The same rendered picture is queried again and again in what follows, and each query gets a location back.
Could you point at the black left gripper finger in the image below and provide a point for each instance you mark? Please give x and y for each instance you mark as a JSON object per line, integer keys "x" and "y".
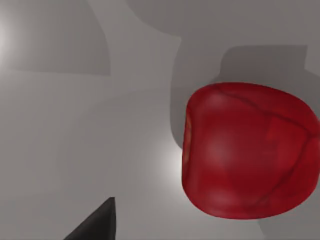
{"x": 100, "y": 222}

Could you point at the red apple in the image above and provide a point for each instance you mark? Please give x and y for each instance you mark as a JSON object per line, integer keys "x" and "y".
{"x": 247, "y": 150}

